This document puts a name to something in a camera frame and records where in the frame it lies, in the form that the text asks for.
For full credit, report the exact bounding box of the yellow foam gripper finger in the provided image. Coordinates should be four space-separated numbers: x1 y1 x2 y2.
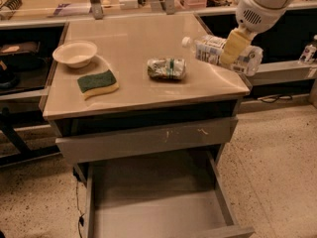
219 27 256 65

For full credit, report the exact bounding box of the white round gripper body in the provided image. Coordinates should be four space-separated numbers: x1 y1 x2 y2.
236 0 286 34

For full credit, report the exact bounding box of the blue label plastic bottle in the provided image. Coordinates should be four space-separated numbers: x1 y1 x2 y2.
181 35 263 76

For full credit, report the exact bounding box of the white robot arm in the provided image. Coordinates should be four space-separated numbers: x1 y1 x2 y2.
219 0 293 65

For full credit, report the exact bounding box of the small bottle on shelf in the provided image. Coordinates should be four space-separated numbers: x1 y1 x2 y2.
299 35 317 63

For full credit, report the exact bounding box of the grey drawer cabinet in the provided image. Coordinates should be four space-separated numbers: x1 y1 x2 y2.
39 13 252 171

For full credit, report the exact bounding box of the grey open bottom drawer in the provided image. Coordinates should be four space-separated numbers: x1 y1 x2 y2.
83 150 254 238

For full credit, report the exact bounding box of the grey middle drawer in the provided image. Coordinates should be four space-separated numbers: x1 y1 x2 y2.
56 117 238 164

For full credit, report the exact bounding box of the crushed green label can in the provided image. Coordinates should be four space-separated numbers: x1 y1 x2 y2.
147 59 186 80

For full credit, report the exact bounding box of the green yellow sponge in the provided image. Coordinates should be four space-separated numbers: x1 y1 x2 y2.
77 69 119 99

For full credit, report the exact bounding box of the white bowl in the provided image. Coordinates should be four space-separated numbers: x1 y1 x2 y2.
53 41 97 68

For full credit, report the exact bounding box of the purple white paper packet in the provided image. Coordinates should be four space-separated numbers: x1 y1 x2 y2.
53 3 91 17

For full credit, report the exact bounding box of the black coiled wire rack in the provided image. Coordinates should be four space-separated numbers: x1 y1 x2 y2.
0 0 22 20

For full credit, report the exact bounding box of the black cable on floor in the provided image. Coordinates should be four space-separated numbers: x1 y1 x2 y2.
71 167 85 238

